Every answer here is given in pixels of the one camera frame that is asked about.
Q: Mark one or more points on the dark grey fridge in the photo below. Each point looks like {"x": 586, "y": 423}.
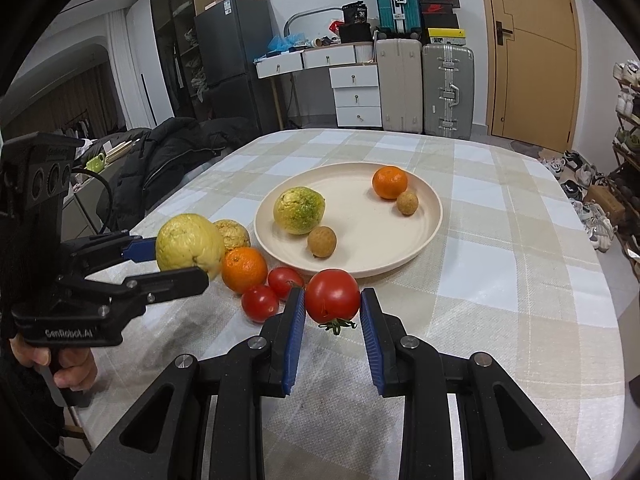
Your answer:
{"x": 232, "y": 60}

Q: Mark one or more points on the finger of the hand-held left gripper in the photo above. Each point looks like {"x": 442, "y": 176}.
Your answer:
{"x": 140, "y": 249}
{"x": 170, "y": 282}

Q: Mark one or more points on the rows of assorted shoes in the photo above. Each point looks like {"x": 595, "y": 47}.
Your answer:
{"x": 629, "y": 105}

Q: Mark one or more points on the red tomato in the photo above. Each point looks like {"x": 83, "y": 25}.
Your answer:
{"x": 332, "y": 295}
{"x": 284, "y": 281}
{"x": 260, "y": 303}

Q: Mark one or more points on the scattered sneakers group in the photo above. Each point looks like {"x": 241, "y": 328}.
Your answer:
{"x": 585, "y": 195}

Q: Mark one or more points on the red and black shoe box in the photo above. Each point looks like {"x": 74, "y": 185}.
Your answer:
{"x": 438, "y": 8}

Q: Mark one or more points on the black puffer jacket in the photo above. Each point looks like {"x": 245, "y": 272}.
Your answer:
{"x": 170, "y": 155}

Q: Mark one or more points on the plain black shoe box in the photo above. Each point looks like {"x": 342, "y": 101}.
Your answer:
{"x": 440, "y": 21}

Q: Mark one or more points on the yellow shoe box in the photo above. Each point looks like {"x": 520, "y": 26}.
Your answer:
{"x": 447, "y": 36}

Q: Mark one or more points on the orange mandarin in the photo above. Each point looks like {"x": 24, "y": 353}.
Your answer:
{"x": 245, "y": 270}
{"x": 389, "y": 182}

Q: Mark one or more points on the black printed bag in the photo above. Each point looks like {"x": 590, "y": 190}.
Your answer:
{"x": 355, "y": 13}

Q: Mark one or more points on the green-patched yellow guava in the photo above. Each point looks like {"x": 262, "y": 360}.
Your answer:
{"x": 298, "y": 210}

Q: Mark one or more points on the wrinkled yellow-green guava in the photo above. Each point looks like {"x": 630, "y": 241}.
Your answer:
{"x": 234, "y": 234}

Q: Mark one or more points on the silver suitcase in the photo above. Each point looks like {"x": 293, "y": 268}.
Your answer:
{"x": 447, "y": 90}

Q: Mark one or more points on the curved metal tube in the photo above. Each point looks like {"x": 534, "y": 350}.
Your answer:
{"x": 310, "y": 11}

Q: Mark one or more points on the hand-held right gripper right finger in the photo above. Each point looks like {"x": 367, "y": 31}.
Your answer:
{"x": 372, "y": 340}

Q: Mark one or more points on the white desk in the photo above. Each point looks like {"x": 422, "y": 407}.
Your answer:
{"x": 300, "y": 60}

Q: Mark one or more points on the black storage box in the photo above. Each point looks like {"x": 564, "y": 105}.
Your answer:
{"x": 356, "y": 33}

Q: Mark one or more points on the white drawer unit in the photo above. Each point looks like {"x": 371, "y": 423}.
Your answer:
{"x": 356, "y": 95}

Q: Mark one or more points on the beige suitcase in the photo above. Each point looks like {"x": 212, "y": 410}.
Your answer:
{"x": 400, "y": 85}

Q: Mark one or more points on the person's left forearm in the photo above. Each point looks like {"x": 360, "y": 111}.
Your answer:
{"x": 20, "y": 410}

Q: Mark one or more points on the tall dark shelf cabinet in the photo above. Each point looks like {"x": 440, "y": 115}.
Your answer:
{"x": 175, "y": 35}

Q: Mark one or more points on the brown longan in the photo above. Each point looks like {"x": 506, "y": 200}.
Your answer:
{"x": 321, "y": 241}
{"x": 407, "y": 203}

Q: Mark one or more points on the large smooth yellow guava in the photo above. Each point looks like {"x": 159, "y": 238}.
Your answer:
{"x": 189, "y": 245}

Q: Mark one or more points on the wooden shoe rack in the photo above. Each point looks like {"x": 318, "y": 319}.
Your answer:
{"x": 620, "y": 160}

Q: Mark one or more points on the red pouch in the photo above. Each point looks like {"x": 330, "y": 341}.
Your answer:
{"x": 334, "y": 25}

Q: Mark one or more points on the green mug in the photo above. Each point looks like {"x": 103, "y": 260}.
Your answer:
{"x": 95, "y": 162}

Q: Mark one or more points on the blue plastic bag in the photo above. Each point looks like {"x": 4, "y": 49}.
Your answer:
{"x": 278, "y": 44}

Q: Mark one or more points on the cream round plate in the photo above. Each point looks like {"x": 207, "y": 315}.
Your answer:
{"x": 360, "y": 230}

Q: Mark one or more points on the wooden door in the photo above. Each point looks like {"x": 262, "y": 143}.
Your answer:
{"x": 535, "y": 50}

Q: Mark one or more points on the person's left hand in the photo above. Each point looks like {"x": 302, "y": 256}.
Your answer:
{"x": 75, "y": 371}

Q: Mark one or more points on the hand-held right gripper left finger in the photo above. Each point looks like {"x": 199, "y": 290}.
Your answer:
{"x": 295, "y": 340}

